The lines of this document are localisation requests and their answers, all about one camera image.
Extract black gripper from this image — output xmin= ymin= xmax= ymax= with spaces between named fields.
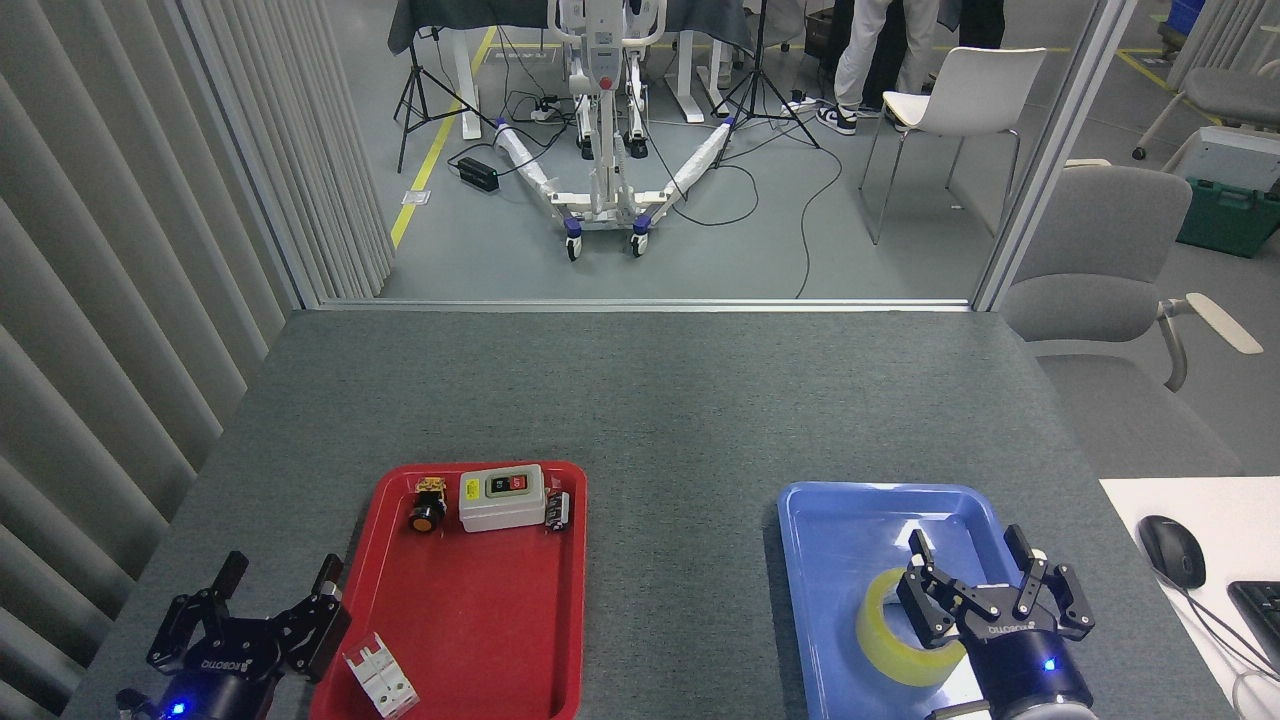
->
xmin=118 ymin=551 xmax=353 ymax=720
xmin=897 ymin=524 xmax=1097 ymax=720

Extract yellow tape roll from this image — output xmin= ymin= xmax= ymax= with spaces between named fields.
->
xmin=856 ymin=567 xmax=969 ymax=688

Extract white circuit breaker block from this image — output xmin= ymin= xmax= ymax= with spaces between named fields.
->
xmin=343 ymin=632 xmax=419 ymax=719

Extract blue plastic tray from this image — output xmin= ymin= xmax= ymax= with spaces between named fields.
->
xmin=778 ymin=482 xmax=1079 ymax=720

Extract black computer mouse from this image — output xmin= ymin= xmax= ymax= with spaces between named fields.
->
xmin=1138 ymin=515 xmax=1207 ymax=590

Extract black orange push button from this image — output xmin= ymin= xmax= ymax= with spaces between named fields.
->
xmin=408 ymin=477 xmax=448 ymax=534

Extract red plastic tray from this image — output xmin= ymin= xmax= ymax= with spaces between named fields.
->
xmin=310 ymin=461 xmax=588 ymax=720

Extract black keyboard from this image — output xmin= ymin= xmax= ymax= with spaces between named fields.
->
xmin=1227 ymin=581 xmax=1280 ymax=671

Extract grey vertical blinds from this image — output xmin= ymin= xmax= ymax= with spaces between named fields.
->
xmin=0 ymin=0 xmax=396 ymax=720

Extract grey office chair with armrest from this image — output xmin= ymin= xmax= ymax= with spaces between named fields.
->
xmin=1000 ymin=160 xmax=1266 ymax=479

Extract green plastic bin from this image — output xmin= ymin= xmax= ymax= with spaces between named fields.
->
xmin=1176 ymin=178 xmax=1280 ymax=259

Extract white box on bin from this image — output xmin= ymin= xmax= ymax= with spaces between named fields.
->
xmin=1165 ymin=126 xmax=1280 ymax=193

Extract white chair with metal legs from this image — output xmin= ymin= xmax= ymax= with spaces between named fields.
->
xmin=860 ymin=46 xmax=1048 ymax=246

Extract grey chair on casters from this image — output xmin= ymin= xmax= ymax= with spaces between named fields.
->
xmin=1132 ymin=62 xmax=1280 ymax=161

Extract person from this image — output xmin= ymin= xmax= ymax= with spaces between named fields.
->
xmin=815 ymin=0 xmax=1008 ymax=136

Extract white stand on wheels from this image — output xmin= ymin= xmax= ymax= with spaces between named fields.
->
xmin=493 ymin=0 xmax=736 ymax=261

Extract black tripod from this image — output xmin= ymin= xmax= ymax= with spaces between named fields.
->
xmin=393 ymin=0 xmax=498 ymax=174
xmin=712 ymin=0 xmax=821 ymax=151

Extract grey two-button switch box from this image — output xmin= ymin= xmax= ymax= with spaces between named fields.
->
xmin=459 ymin=464 xmax=547 ymax=533

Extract silver post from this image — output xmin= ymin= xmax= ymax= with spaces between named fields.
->
xmin=972 ymin=0 xmax=1141 ymax=311

